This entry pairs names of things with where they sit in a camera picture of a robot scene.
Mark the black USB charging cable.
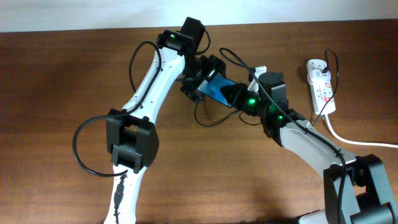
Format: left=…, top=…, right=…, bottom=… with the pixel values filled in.
left=194, top=49, right=340, bottom=128

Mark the white power strip cord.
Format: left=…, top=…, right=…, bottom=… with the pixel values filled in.
left=322, top=113, right=398, bottom=149

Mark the white power strip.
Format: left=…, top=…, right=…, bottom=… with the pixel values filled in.
left=307, top=59, right=336, bottom=115

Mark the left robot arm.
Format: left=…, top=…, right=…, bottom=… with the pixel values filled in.
left=105, top=17, right=224, bottom=223

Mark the blue Samsung Galaxy smartphone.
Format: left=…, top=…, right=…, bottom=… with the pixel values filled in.
left=197, top=74, right=236, bottom=108

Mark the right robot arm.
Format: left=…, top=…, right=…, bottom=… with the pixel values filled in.
left=220, top=72, right=397, bottom=223

